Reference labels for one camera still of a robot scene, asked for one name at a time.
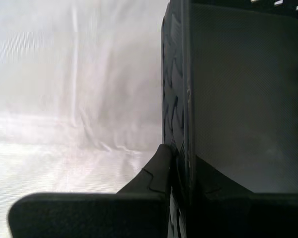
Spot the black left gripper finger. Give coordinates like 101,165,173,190
7,144,173,238
188,157,298,238

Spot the black perforated plastic basket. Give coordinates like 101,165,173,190
160,0,298,238

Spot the white woven table cloth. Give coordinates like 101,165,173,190
0,0,170,197

